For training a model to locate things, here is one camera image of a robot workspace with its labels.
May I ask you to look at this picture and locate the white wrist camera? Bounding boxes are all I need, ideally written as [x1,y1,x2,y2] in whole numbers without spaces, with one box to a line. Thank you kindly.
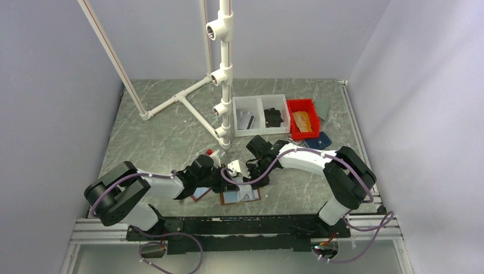
[227,160,251,178]
[205,149,225,168]

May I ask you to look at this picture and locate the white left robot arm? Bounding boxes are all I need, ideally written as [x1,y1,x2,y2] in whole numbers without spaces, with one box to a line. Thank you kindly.
[83,154,225,240]

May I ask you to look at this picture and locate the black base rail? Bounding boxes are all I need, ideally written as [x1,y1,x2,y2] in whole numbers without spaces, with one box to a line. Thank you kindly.
[126,214,351,255]

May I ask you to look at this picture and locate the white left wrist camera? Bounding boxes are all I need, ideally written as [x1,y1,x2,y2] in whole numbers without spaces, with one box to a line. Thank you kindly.
[205,149,225,168]

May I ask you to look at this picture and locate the blue leather card holder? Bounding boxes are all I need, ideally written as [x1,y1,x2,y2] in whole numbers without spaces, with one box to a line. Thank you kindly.
[303,131,332,150]

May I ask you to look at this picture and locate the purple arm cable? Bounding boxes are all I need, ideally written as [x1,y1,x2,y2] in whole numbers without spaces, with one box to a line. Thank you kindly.
[88,171,204,274]
[220,147,396,265]

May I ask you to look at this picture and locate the grey striped credit card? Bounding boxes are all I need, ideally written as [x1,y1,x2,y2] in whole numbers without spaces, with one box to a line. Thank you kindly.
[245,116,255,130]

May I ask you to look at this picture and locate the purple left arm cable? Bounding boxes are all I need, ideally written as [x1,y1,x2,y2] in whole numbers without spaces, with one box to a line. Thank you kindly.
[88,171,204,274]

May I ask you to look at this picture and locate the white two-compartment bin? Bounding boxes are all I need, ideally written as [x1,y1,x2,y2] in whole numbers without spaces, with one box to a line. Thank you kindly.
[232,94,291,137]

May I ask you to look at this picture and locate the red plastic bin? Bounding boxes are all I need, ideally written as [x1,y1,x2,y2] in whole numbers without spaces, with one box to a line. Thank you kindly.
[286,99,320,140]

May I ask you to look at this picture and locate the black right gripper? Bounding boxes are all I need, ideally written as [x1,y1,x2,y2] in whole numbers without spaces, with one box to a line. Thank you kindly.
[241,157,275,190]

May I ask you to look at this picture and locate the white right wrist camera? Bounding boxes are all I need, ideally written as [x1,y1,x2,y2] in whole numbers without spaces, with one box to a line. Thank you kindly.
[227,160,251,178]

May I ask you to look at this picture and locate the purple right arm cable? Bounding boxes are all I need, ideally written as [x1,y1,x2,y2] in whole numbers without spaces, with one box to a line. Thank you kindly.
[220,147,396,265]

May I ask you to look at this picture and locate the brown leather card holder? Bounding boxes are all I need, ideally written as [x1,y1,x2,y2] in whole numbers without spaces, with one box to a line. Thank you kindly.
[220,185,261,206]

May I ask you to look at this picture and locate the black parts in bin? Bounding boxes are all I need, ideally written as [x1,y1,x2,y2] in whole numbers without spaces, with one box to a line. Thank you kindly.
[264,108,283,128]

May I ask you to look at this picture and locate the orange credit card in bin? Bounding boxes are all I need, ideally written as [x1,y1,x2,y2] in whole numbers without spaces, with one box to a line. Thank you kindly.
[293,111,312,132]

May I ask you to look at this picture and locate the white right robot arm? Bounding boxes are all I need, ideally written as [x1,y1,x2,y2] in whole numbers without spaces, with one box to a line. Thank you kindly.
[246,135,377,237]

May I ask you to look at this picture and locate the white PVC pipe frame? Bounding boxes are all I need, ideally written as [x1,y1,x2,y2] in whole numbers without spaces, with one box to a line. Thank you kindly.
[78,1,234,150]

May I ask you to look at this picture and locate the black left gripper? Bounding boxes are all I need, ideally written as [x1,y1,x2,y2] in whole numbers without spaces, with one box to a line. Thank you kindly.
[196,163,239,193]

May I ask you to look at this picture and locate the red handled adjustable wrench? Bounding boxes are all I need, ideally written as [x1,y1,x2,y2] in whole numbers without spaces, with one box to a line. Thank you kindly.
[287,137,303,146]

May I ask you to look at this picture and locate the silver items in bin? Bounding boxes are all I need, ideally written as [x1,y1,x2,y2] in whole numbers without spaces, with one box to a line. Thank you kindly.
[237,110,254,130]

